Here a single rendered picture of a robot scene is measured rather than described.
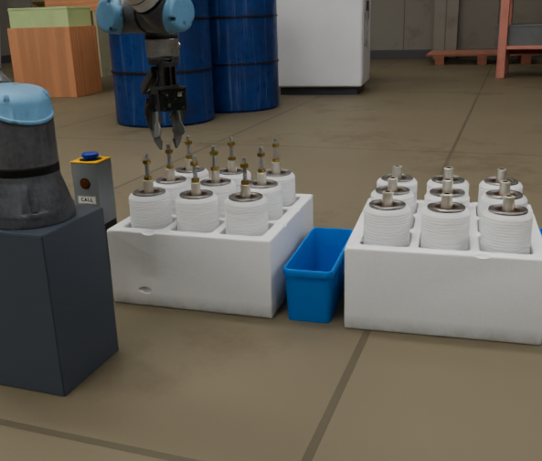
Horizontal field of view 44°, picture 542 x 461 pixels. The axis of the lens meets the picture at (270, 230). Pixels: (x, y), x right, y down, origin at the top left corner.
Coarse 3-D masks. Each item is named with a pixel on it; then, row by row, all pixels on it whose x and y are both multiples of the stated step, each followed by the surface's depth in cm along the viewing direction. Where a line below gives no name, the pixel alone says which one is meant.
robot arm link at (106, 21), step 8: (104, 0) 138; (112, 0) 138; (120, 0) 139; (104, 8) 139; (112, 8) 137; (120, 8) 138; (128, 8) 137; (104, 16) 140; (112, 16) 138; (120, 16) 138; (128, 16) 138; (104, 24) 140; (112, 24) 139; (120, 24) 139; (128, 24) 139; (136, 24) 137; (112, 32) 140; (120, 32) 141; (128, 32) 143; (136, 32) 141; (144, 32) 140
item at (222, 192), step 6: (204, 186) 158; (222, 186) 158; (228, 186) 158; (234, 186) 160; (216, 192) 157; (222, 192) 157; (228, 192) 158; (234, 192) 160; (222, 198) 158; (222, 204) 158; (222, 210) 159; (222, 216) 159
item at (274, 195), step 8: (280, 184) 158; (264, 192) 153; (272, 192) 154; (280, 192) 156; (272, 200) 155; (280, 200) 157; (272, 208) 155; (280, 208) 157; (272, 216) 156; (280, 216) 157
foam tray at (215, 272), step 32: (128, 224) 155; (224, 224) 152; (288, 224) 153; (128, 256) 151; (160, 256) 149; (192, 256) 146; (224, 256) 144; (256, 256) 142; (288, 256) 155; (128, 288) 154; (160, 288) 152; (192, 288) 149; (224, 288) 147; (256, 288) 144
